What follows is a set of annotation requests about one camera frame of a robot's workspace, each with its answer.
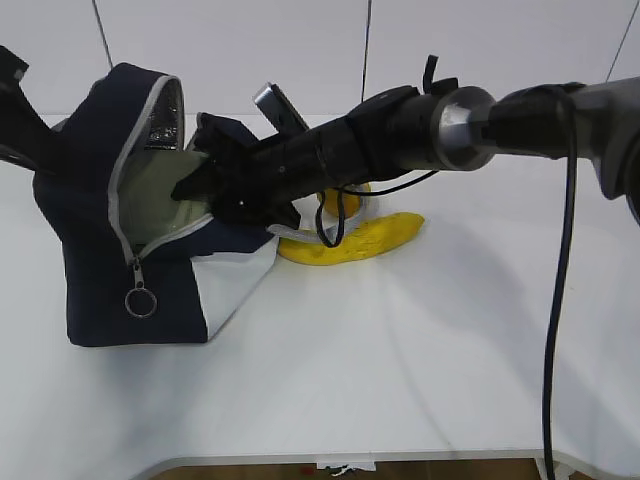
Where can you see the yellow pear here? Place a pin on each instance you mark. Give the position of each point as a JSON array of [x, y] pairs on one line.
[[350, 202]]

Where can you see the yellow banana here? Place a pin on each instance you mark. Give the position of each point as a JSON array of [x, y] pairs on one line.
[[373, 238]]

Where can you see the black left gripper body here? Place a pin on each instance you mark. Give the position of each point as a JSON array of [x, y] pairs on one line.
[[26, 141]]

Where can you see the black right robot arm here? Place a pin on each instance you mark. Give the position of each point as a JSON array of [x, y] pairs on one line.
[[450, 128]]

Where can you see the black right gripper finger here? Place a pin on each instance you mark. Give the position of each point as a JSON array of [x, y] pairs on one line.
[[202, 183], [221, 138]]

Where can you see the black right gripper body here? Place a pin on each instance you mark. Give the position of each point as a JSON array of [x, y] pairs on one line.
[[250, 183]]

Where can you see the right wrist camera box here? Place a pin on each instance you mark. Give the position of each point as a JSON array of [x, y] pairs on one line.
[[279, 111]]

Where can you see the navy blue lunch bag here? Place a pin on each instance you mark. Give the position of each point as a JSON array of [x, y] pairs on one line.
[[178, 289]]

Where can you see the glass container green lid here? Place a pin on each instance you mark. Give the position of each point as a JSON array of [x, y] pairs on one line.
[[146, 209]]

